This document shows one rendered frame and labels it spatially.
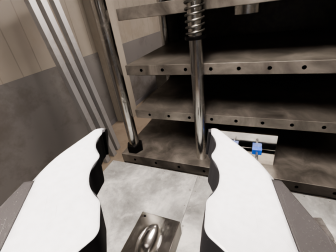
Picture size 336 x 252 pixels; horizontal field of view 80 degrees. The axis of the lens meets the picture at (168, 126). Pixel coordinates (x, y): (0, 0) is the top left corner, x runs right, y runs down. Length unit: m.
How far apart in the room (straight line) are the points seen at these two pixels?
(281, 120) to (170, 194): 0.59
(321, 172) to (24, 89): 2.46
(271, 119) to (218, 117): 0.23
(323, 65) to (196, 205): 0.71
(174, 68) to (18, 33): 1.86
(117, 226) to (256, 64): 0.85
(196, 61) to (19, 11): 2.03
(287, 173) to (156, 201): 0.62
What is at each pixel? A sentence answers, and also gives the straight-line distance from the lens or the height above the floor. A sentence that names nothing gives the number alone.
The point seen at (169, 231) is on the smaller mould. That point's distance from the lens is 0.77.
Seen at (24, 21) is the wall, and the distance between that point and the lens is 2.60.
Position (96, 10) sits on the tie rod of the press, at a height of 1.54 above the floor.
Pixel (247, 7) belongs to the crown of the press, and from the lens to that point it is 1.14.
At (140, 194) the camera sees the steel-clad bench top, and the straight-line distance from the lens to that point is 0.98.
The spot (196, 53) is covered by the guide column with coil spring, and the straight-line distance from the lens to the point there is 0.88.
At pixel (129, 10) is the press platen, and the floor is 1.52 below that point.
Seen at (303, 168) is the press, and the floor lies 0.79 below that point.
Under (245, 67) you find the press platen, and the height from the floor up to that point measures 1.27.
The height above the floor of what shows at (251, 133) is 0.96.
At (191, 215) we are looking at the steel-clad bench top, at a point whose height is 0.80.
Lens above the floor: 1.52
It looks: 30 degrees down
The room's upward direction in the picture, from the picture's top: 8 degrees counter-clockwise
